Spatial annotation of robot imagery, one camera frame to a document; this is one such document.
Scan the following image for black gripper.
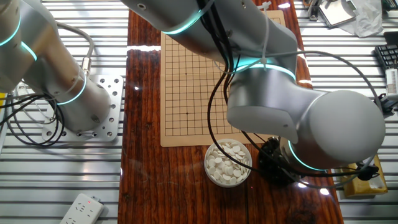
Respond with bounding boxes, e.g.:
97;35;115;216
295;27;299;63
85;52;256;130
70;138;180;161
262;136;289;162

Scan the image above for beige go board mat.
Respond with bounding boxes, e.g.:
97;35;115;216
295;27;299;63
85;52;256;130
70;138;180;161
160;9;287;147

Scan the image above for black round stone bowl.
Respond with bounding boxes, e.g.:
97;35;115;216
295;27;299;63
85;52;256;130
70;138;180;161
257;139;301;187

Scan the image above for heap of white go stones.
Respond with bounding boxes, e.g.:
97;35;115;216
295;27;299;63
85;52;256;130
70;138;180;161
206;142;250;185

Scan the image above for white round stone bowl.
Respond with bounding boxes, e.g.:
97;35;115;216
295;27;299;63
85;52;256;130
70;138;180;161
203;138;253;189

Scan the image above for gold tissue pack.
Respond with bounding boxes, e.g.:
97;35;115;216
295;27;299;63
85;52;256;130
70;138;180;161
340;154;389;198

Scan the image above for small silver device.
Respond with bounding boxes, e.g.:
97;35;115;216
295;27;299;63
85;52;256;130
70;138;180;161
384;68;398;105

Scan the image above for black computer keyboard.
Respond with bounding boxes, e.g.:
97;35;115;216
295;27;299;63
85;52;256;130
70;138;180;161
374;43;398;69

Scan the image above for grey flat metal device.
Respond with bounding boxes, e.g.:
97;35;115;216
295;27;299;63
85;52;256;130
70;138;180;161
307;0;358;29

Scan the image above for clear plastic bag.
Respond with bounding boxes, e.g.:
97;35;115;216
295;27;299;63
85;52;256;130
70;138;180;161
338;0;384;38

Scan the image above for white power strip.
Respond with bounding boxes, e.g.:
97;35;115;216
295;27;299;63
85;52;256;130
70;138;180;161
58;193;105;224

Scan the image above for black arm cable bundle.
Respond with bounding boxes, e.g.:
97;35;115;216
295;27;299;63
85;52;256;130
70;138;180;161
198;0;380;187

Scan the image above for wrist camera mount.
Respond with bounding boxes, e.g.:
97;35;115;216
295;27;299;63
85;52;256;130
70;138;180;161
356;163;381;182

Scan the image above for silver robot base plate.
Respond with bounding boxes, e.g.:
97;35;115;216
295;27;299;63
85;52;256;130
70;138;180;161
41;74;125;143

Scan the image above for thick grey base cable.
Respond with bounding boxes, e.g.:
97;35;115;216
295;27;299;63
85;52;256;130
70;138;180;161
55;21;95;78

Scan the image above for black base cable bundle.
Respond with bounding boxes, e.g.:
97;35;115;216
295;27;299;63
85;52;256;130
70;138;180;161
0;93;65;147

